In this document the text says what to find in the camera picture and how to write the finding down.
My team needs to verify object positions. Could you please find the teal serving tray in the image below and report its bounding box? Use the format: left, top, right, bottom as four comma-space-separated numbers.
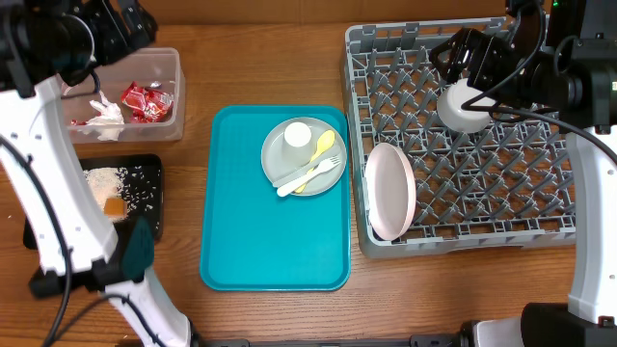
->
200, 105, 351, 291

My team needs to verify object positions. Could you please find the white plastic fork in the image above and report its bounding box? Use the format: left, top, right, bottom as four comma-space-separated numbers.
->
277, 156, 341, 198

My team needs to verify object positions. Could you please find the white napkin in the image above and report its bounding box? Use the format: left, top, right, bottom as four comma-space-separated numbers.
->
81, 92, 124, 142

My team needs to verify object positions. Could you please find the orange food cube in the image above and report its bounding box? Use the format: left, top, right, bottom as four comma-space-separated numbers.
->
103, 197, 128, 221

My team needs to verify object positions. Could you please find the clear plastic bin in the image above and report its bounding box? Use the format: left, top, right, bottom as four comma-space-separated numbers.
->
62, 47, 185, 144

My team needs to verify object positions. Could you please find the pink round plate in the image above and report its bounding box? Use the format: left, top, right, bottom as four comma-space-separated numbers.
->
364, 143, 416, 241

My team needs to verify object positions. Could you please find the red snack wrapper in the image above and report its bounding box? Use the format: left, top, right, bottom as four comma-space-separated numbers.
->
121, 82, 174, 123

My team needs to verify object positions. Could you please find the grey plastic dishwasher rack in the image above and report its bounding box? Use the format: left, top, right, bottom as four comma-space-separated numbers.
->
341, 17, 576, 258

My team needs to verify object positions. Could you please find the black tray with rice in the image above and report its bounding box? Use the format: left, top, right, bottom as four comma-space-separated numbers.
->
22, 153, 165, 251

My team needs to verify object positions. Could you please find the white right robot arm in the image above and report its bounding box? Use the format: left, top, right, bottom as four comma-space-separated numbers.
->
429, 0, 616, 346

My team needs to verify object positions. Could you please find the grey round plate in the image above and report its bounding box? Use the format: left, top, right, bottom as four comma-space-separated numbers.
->
261, 117, 347, 197

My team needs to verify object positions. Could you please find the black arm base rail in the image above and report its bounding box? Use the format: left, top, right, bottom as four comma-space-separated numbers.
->
193, 334, 474, 347

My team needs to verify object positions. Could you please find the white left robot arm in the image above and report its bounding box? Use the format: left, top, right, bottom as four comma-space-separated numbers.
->
1, 1, 201, 346

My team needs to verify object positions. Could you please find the grey plastic knife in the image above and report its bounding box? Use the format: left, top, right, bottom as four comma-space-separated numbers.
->
272, 147, 340, 188

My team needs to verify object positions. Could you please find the grey bowl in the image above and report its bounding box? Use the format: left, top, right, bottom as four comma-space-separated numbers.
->
437, 78, 492, 133

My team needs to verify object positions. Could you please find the yellow plastic spoon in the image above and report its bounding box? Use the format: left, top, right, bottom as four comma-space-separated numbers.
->
293, 129, 336, 195

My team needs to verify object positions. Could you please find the white plastic cup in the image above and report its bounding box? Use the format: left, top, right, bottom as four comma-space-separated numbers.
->
282, 121, 312, 165

